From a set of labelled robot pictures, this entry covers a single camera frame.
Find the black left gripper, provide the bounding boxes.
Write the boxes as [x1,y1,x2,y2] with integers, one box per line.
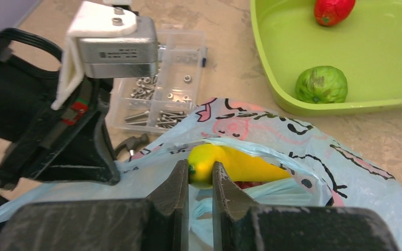
[0,28,120,189]

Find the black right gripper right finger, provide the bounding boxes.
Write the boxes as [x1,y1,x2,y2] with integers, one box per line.
[213,162,399,250]

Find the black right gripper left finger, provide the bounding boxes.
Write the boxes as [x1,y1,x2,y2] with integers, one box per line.
[0,160,189,250]

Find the yellow fake fruit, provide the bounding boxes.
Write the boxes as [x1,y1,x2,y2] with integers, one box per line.
[187,143,291,189]

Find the light blue plastic bag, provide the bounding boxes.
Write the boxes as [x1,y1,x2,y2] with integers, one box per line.
[0,98,402,250]

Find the green fake fruit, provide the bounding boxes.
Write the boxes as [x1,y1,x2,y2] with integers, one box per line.
[295,65,348,104]

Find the dark red fake fruit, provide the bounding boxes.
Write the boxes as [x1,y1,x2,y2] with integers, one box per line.
[234,181,266,189]

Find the clear plastic screw box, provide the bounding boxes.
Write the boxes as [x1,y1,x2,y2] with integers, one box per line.
[107,29,207,134]

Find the green plastic tray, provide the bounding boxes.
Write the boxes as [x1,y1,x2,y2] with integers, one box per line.
[250,1,402,116]

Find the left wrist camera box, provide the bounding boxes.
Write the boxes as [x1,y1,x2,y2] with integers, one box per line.
[51,1,158,110]

